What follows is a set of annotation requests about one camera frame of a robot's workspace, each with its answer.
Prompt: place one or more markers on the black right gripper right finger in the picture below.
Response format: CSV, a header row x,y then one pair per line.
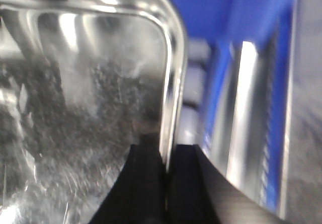
x,y
199,193

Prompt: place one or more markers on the silver metal tray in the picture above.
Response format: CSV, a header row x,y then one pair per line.
x,y
81,81

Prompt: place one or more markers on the stainless steel shelf rail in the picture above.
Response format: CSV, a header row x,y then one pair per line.
x,y
261,130

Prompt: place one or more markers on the large blue bin upper left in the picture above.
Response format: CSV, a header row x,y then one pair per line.
x,y
213,10

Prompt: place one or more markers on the roller track rail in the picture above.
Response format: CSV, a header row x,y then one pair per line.
x,y
199,53

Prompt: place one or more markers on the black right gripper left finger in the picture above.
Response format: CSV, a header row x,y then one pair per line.
x,y
138,195

